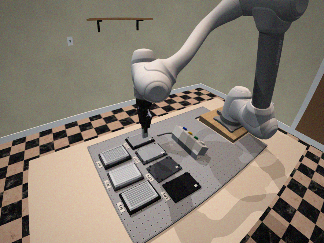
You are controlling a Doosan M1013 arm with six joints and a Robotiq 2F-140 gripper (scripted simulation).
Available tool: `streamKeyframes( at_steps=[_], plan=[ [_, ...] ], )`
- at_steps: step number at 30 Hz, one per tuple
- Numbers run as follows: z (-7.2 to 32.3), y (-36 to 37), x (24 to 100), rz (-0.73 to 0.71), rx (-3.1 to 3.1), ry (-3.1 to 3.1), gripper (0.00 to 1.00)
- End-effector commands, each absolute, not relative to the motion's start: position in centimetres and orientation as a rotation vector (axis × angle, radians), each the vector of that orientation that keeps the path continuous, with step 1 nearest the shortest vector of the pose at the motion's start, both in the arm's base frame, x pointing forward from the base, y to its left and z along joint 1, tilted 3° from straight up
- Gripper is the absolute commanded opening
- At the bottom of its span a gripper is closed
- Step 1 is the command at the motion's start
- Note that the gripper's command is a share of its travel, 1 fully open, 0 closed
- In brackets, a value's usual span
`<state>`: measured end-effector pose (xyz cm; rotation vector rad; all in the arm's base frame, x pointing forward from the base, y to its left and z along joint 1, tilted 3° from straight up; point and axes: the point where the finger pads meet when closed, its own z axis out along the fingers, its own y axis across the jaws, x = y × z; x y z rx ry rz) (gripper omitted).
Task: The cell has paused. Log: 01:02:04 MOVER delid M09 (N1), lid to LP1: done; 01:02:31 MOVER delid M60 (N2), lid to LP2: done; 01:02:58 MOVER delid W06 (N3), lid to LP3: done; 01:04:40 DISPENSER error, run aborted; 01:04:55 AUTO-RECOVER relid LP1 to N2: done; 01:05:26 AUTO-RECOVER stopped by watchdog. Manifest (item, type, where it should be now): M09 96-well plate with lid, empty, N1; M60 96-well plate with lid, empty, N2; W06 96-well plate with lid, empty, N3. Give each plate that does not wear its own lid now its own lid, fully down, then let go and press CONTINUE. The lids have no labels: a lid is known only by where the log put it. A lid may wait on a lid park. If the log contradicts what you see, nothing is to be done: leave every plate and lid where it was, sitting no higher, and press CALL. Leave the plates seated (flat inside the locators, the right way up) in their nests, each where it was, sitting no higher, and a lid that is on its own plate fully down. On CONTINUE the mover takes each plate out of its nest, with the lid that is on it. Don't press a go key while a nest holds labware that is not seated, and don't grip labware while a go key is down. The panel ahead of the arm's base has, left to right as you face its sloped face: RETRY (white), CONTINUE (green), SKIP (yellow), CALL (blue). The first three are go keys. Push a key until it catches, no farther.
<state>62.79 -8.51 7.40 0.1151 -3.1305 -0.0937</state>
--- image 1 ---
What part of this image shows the white button panel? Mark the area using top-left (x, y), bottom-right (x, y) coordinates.
top-left (157, 125), bottom-right (209, 160)

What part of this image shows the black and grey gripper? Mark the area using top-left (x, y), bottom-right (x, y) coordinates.
top-left (136, 98), bottom-right (153, 138)

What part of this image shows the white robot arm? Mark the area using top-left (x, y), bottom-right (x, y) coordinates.
top-left (131, 0), bottom-right (309, 139)

